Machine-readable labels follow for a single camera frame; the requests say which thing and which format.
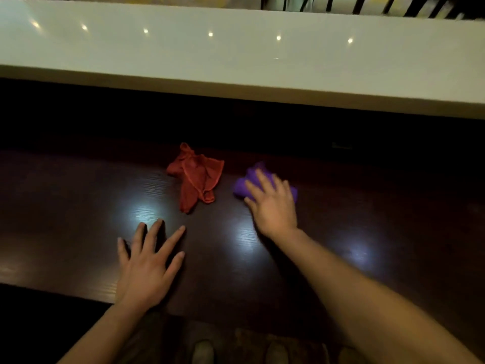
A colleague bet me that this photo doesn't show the person's left hand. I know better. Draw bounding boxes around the person's left hand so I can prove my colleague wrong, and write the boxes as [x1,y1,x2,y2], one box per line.
[115,219,186,312]

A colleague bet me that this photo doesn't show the person's left forearm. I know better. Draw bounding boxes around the person's left forearm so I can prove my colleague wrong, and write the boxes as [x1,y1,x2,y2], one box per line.
[57,302,149,364]

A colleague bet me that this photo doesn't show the person's right shoe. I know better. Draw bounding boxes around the person's right shoe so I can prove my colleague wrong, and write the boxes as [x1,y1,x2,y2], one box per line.
[264,342,289,364]

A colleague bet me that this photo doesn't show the person's shoe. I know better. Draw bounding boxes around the person's shoe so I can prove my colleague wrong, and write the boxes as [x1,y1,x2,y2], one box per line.
[191,339,215,364]
[264,342,289,364]

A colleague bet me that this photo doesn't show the person's right forearm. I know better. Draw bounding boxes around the person's right forearm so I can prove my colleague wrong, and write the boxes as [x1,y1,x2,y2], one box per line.
[269,228,483,364]

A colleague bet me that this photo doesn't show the red cleaning cloth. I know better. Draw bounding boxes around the red cleaning cloth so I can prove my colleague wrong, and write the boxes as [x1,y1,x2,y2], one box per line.
[166,142,225,215]

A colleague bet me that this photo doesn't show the white counter ledge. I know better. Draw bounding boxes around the white counter ledge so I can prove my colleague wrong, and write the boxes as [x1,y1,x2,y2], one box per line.
[0,0,485,120]

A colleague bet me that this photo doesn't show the dark chair frames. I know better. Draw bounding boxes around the dark chair frames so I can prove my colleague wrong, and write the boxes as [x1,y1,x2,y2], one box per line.
[260,0,485,21]

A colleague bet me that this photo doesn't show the purple cleaning cloth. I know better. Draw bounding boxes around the purple cleaning cloth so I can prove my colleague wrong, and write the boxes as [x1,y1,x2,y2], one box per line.
[233,161,299,203]

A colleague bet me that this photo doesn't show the person's right hand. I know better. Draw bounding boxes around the person's right hand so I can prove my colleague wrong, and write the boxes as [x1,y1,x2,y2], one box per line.
[244,169,299,241]

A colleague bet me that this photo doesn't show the person's left shoe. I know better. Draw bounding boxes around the person's left shoe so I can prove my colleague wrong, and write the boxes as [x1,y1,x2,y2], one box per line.
[191,339,215,364]

